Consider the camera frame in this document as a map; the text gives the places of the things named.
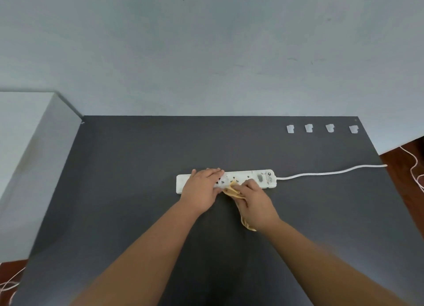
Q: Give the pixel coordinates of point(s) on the person's right hand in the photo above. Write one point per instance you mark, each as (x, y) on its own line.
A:
(257, 204)

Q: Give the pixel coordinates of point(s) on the person's left thumb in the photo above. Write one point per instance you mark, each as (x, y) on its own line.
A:
(217, 190)

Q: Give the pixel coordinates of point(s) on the person's right fingers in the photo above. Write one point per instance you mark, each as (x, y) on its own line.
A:
(247, 187)

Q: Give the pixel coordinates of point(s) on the white power strip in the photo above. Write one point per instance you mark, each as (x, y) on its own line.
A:
(264, 178)

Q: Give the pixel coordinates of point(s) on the white cabinet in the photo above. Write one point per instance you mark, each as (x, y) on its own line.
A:
(29, 170)

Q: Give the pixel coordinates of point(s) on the person's right forearm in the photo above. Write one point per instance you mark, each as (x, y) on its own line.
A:
(326, 266)

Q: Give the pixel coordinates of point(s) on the person's left forearm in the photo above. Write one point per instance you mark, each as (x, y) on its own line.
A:
(142, 258)

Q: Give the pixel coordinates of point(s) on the person's left hand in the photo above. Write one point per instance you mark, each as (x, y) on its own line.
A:
(199, 191)

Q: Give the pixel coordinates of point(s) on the yellow cleaning cloth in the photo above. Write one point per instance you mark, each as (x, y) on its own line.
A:
(233, 192)

